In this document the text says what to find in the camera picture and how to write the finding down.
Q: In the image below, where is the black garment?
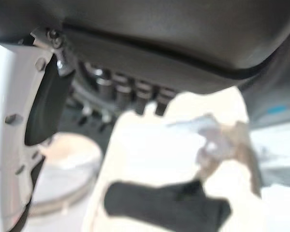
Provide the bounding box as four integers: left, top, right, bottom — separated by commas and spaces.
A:
103, 180, 233, 226

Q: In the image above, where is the cream wicker basket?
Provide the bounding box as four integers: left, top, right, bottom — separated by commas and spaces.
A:
81, 96, 265, 232

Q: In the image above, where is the round glass washing machine door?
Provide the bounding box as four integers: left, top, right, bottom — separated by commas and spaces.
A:
30, 131, 103, 215

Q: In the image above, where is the white garment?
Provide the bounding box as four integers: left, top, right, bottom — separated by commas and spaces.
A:
145, 86, 249, 128

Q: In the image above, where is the silver right hand white thumb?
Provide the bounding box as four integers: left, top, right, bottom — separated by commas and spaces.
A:
0, 0, 290, 232

